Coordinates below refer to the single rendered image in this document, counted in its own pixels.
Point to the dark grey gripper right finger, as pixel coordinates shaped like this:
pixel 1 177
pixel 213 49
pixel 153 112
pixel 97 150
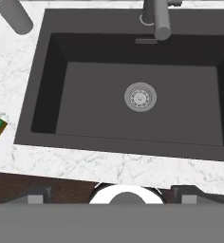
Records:
pixel 190 195

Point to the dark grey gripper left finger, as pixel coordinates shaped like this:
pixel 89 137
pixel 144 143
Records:
pixel 38 195

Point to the silver sink drain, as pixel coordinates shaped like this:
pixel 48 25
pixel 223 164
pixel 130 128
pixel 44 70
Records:
pixel 140 97

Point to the dark grey kitchen sink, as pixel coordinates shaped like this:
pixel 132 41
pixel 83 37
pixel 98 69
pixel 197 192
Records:
pixel 133 95

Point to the grey sink tap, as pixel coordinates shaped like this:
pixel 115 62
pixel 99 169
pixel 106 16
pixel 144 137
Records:
pixel 159 19

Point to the white and black round object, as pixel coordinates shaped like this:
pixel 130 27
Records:
pixel 126 193

